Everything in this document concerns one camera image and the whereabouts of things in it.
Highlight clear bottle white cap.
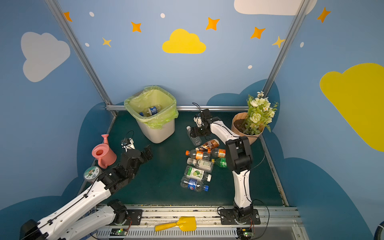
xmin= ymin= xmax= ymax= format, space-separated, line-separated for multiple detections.
xmin=185 ymin=125 xmax=203 ymax=147

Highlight small blue label bottle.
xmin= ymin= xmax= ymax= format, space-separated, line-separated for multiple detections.
xmin=139 ymin=105 xmax=163 ymax=118

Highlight pepsi bottle front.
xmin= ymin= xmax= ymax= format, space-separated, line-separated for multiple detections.
xmin=180 ymin=177 xmax=209 ymax=192

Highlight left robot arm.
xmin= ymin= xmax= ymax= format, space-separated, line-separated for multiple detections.
xmin=20 ymin=146 xmax=153 ymax=240

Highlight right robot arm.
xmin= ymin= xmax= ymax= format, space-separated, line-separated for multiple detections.
xmin=191 ymin=109 xmax=254 ymax=224

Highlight white trash bin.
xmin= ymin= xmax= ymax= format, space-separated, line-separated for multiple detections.
xmin=136 ymin=115 xmax=175 ymax=144

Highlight green plastic bin liner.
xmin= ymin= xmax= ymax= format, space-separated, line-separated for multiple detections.
xmin=124 ymin=86 xmax=179 ymax=119

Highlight orange cap bottle left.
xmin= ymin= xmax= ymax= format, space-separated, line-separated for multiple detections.
xmin=185 ymin=150 xmax=211 ymax=161

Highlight brown tea bottle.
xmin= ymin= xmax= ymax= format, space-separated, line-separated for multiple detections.
xmin=196 ymin=139 xmax=220 ymax=152

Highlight pink watering can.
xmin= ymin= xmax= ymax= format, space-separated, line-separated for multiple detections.
xmin=92 ymin=134 xmax=117 ymax=169

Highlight orange label bottle right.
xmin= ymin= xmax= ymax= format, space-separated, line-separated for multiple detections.
xmin=208 ymin=148 xmax=226 ymax=158

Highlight lime label jar bottle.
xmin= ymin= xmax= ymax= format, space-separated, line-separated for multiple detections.
xmin=185 ymin=166 xmax=212 ymax=182

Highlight green plastic bottle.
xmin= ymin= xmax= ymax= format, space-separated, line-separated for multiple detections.
xmin=211 ymin=158 xmax=227 ymax=168

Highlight white artificial flowers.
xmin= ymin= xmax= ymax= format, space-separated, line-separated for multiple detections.
xmin=241 ymin=91 xmax=279 ymax=136

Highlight left controller board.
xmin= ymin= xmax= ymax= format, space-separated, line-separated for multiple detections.
xmin=110 ymin=229 xmax=129 ymax=237

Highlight controller board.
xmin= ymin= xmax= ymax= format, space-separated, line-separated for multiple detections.
xmin=236 ymin=228 xmax=254 ymax=240
xmin=110 ymin=229 xmax=129 ymax=237

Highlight yellow plastic shovel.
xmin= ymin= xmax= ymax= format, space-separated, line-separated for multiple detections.
xmin=155 ymin=217 xmax=197 ymax=232

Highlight right controller board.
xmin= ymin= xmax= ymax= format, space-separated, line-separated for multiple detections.
xmin=236 ymin=228 xmax=254 ymax=240

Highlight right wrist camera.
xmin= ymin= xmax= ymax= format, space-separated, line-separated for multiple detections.
xmin=194 ymin=116 xmax=203 ymax=127

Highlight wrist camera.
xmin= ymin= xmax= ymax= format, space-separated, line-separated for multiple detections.
xmin=194 ymin=116 xmax=203 ymax=127
xmin=121 ymin=138 xmax=135 ymax=152

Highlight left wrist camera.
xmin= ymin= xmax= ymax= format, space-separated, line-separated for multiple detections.
xmin=121 ymin=138 xmax=135 ymax=152

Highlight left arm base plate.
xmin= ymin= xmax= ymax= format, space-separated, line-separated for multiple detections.
xmin=119 ymin=209 xmax=143 ymax=226

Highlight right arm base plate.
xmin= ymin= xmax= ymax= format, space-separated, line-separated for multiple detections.
xmin=217 ymin=208 xmax=261 ymax=225

